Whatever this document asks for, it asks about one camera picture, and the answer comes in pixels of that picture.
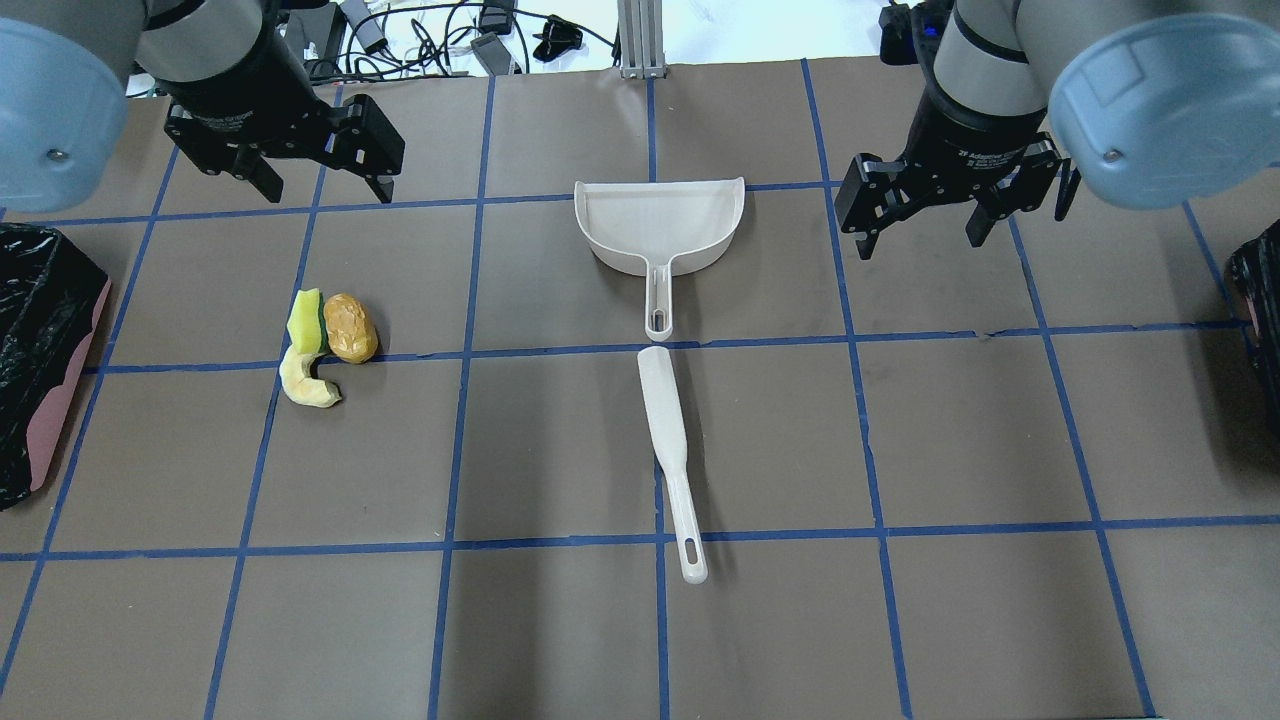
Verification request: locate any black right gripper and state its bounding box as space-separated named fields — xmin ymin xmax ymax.
xmin=835 ymin=88 xmax=1082 ymax=261

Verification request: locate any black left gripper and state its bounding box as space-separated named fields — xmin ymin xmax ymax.
xmin=163 ymin=60 xmax=406 ymax=204

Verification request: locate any yellow green sponge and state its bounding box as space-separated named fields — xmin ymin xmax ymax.
xmin=285 ymin=288 xmax=328 ymax=355

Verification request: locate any brown potato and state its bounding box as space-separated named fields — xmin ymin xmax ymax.
xmin=323 ymin=293 xmax=380 ymax=364

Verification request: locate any pale yellow peel piece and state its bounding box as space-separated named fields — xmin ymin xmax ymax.
xmin=276 ymin=345 xmax=342 ymax=407

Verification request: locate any beige plastic dustpan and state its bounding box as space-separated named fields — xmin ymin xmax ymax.
xmin=573 ymin=177 xmax=746 ymax=343

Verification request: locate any white hand brush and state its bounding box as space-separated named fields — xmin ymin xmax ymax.
xmin=637 ymin=346 xmax=709 ymax=585

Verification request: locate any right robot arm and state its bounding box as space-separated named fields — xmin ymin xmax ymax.
xmin=835 ymin=1 xmax=1279 ymax=260

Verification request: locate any left bin black bag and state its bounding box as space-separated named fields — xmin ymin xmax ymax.
xmin=1 ymin=223 xmax=111 ymax=510

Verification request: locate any bin black bag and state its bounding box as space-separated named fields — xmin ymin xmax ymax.
xmin=1226 ymin=222 xmax=1279 ymax=437
xmin=1 ymin=223 xmax=111 ymax=510

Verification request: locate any right bin black bag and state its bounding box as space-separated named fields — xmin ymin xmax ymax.
xmin=1226 ymin=222 xmax=1279 ymax=437

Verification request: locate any black power adapter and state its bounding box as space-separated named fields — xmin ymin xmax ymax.
xmin=468 ymin=33 xmax=522 ymax=76

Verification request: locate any black cable bundle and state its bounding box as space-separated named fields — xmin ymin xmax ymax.
xmin=300 ymin=0 xmax=616 ymax=81

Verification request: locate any aluminium frame post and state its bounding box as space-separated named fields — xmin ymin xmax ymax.
xmin=614 ymin=0 xmax=668 ymax=79

